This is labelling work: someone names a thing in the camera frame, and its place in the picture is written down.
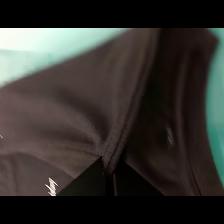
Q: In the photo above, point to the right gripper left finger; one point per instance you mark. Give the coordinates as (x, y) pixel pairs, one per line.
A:
(90, 181)

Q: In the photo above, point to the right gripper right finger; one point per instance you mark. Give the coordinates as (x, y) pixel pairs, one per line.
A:
(133, 183)

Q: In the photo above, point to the dark brown T-shirt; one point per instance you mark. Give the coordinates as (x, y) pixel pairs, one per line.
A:
(100, 100)

